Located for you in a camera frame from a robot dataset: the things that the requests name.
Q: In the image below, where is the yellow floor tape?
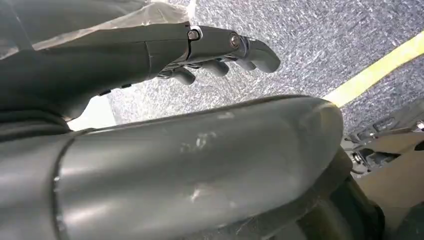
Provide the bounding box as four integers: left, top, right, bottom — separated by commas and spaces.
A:
322, 31, 424, 109

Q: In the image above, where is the black robot leg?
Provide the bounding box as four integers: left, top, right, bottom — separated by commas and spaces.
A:
271, 145, 387, 240

